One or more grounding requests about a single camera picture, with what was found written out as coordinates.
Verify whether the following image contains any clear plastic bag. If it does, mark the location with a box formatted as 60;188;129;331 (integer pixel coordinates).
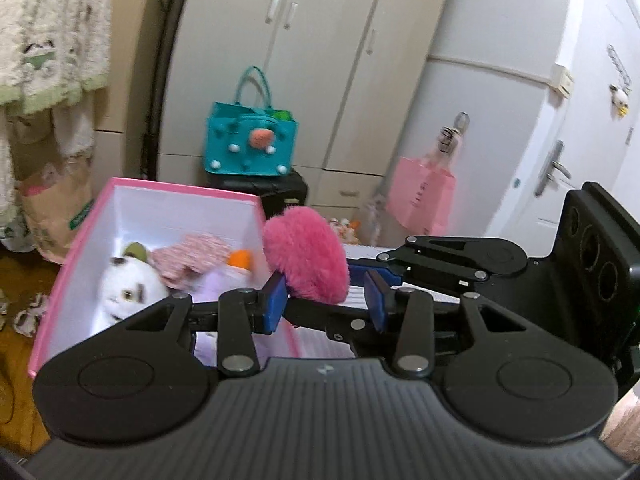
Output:
362;195;393;241

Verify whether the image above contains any pink cardboard box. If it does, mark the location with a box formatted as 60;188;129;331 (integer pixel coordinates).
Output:
27;176;301;381

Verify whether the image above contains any yellow duck door hook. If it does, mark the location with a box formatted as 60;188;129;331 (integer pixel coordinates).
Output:
606;45;632;118

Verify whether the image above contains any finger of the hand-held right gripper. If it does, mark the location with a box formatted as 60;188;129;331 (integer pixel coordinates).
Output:
284;302;451;357
345;235;528;296

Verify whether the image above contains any white door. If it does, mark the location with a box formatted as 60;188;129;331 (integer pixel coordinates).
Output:
480;0;640;241

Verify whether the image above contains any colourful gift bag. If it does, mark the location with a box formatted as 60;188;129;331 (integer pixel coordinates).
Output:
327;217;361;243

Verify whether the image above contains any teal felt handbag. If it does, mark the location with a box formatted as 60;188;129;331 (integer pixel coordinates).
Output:
204;66;298;177

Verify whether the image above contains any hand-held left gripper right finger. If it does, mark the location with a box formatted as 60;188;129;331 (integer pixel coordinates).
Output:
364;270;546;379

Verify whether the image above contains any silver door handle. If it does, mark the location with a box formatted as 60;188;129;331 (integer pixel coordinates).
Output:
534;140;572;197

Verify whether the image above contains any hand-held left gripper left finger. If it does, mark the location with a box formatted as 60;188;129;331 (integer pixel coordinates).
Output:
107;272;289;377

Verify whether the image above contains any grey wardrobe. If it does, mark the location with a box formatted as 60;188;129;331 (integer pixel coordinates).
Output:
157;0;453;226

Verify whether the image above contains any cream fleece pajama jacket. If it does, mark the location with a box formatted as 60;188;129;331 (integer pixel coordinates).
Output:
0;0;113;116

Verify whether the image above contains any beige wooden cabinet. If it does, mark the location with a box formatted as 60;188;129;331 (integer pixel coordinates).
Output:
92;0;171;183

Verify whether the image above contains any pink floral cloth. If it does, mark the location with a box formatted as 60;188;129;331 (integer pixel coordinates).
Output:
151;233;232;288

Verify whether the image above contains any brown paper bag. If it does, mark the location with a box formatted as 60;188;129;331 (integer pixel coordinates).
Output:
20;157;96;263

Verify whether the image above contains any black suitcase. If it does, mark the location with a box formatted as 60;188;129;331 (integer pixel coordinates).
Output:
205;167;309;221

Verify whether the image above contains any person's right forearm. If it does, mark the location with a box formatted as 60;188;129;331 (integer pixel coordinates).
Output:
599;390;640;463

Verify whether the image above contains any pink paper shopping bag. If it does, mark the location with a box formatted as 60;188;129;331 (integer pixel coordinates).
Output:
385;156;456;233

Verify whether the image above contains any white plush dog toy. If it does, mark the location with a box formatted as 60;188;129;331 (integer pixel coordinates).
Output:
97;255;171;331

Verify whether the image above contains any pink heart plush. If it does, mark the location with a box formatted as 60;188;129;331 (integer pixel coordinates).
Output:
262;207;351;306

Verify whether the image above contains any striped pink sheet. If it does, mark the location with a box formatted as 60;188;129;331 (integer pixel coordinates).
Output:
192;242;416;366

